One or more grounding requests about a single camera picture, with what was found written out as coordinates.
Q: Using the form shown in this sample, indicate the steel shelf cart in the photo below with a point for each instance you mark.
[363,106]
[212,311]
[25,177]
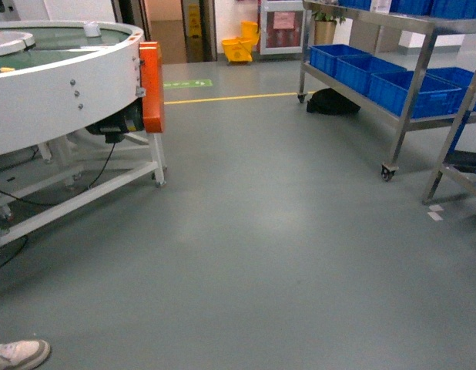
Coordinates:
[430,27]

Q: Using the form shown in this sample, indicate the black bag under cart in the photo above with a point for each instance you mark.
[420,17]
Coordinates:
[330,102]

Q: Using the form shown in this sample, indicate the yellow mop bucket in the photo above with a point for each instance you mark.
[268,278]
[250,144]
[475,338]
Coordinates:
[240,49]

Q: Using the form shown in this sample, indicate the orange motor guard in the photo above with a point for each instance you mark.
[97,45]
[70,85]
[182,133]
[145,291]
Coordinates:
[153,114]

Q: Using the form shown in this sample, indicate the blue bin on cart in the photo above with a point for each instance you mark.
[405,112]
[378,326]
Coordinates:
[435,97]
[356,71]
[324,57]

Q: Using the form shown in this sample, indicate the yellow wet floor sign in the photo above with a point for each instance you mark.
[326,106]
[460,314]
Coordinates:
[194,22]

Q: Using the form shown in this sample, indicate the white round conveyor machine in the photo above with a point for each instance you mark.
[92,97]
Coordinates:
[72,89]

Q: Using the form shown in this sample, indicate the potted plant in gold pot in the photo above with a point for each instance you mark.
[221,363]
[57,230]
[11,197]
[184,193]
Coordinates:
[324,27]

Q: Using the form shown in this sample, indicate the white sneaker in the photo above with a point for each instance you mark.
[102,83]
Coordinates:
[26,354]

